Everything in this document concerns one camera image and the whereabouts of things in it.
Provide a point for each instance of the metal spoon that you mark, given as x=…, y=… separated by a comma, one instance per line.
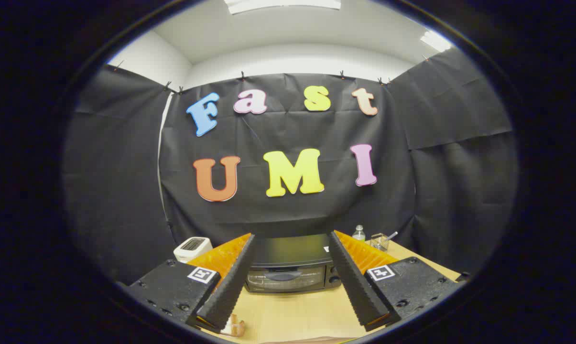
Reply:
x=392, y=235

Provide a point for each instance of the long ceiling light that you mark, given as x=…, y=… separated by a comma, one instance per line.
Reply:
x=283, y=4

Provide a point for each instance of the white pop-up toaster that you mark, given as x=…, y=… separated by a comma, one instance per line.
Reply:
x=187, y=252

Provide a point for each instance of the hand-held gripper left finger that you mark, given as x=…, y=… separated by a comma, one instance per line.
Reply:
x=230, y=282

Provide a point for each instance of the small ceiling light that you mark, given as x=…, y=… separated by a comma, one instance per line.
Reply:
x=435, y=41

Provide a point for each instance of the toast sandwich with lettuce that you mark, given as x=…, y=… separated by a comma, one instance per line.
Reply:
x=236, y=327

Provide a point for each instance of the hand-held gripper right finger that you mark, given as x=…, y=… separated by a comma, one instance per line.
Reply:
x=352, y=282

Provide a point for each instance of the black backdrop cloth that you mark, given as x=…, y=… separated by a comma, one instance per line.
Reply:
x=125, y=191

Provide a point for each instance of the small clear bottle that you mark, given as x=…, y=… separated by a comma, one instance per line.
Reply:
x=359, y=234

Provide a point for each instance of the black toaster oven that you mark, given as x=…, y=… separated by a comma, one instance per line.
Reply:
x=288, y=251

